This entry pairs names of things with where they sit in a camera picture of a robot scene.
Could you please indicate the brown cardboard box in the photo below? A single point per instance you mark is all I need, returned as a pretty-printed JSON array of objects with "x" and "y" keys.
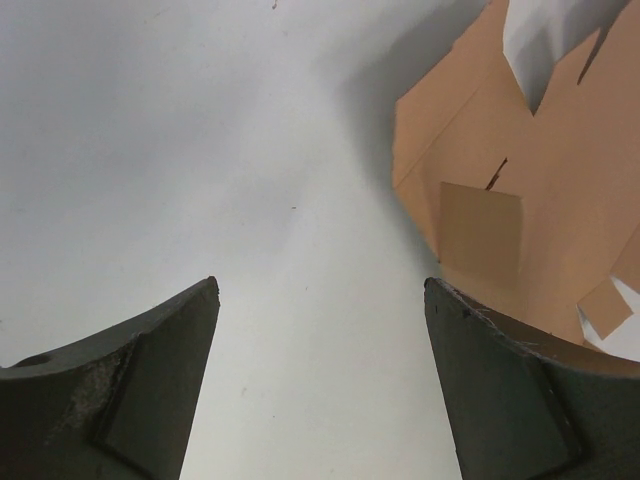
[{"x": 532, "y": 212}]

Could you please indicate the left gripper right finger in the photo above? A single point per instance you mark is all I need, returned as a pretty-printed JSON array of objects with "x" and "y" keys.
[{"x": 524, "y": 404}]

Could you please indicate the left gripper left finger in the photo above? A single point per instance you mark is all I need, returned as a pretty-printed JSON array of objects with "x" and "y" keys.
[{"x": 118, "y": 404}]

